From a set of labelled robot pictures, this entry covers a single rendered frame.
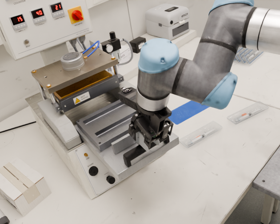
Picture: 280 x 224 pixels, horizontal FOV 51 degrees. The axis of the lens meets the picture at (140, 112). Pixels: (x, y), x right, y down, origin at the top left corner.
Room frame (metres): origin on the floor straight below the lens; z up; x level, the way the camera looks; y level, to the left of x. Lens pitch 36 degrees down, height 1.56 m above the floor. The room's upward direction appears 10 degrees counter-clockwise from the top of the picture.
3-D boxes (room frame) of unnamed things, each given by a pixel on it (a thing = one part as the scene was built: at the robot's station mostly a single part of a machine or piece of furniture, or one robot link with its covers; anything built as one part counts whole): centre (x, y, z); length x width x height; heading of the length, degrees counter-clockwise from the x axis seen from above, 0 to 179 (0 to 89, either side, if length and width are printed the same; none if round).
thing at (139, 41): (1.73, -0.06, 0.83); 0.09 x 0.06 x 0.07; 129
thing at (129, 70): (1.72, -0.05, 0.77); 0.84 x 0.30 x 0.04; 131
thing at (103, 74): (0.99, 0.20, 1.07); 0.22 x 0.17 x 0.10; 119
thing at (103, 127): (0.78, 0.09, 0.98); 0.20 x 0.17 x 0.03; 119
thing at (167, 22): (1.92, -0.29, 0.88); 0.25 x 0.20 x 0.17; 35
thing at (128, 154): (0.62, 0.00, 0.99); 0.15 x 0.02 x 0.04; 119
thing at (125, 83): (0.99, 0.05, 0.96); 0.26 x 0.05 x 0.07; 29
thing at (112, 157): (0.74, 0.07, 0.97); 0.30 x 0.22 x 0.08; 29
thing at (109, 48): (1.21, 0.08, 1.05); 0.15 x 0.05 x 0.15; 119
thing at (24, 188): (0.75, 0.47, 0.80); 0.19 x 0.13 x 0.09; 41
